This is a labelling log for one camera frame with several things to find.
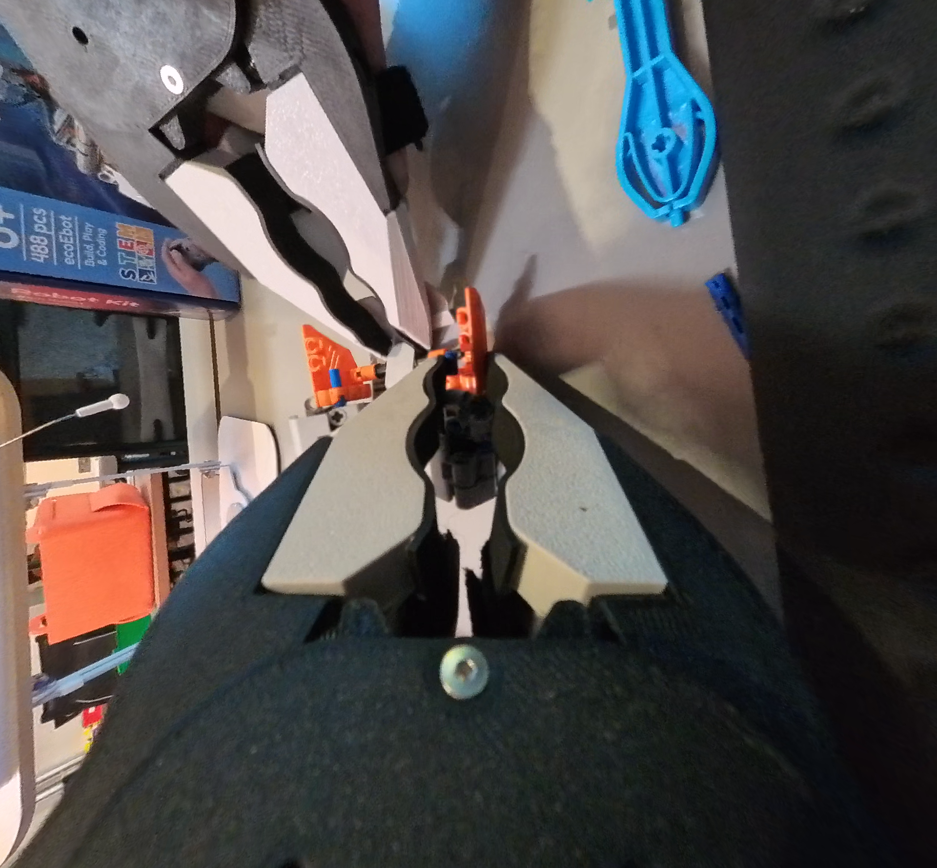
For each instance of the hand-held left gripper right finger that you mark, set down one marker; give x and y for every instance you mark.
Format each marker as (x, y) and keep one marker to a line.
(585, 509)

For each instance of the orange panel brick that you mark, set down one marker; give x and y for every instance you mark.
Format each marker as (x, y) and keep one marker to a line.
(472, 341)

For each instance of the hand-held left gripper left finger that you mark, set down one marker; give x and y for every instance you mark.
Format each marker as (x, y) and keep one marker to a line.
(351, 509)

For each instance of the light blue brick separator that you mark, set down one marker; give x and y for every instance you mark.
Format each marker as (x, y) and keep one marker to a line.
(637, 26)

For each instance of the robot kit box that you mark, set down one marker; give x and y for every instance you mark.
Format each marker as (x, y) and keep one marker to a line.
(73, 253)

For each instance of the orange plastic bin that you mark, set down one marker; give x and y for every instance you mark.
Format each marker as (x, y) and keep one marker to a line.
(95, 560)

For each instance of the grey hinged brick piece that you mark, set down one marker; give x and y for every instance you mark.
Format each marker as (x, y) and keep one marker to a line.
(468, 458)

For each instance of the blue brick pin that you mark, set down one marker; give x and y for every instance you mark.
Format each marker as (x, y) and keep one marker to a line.
(727, 308)

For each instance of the white tablet stand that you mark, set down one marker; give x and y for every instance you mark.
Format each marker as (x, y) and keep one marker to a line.
(249, 458)

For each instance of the black perforated foam pad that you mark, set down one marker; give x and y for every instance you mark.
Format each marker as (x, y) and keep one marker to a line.
(842, 297)

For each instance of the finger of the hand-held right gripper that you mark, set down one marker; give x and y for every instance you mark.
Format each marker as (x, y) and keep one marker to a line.
(219, 216)
(322, 158)

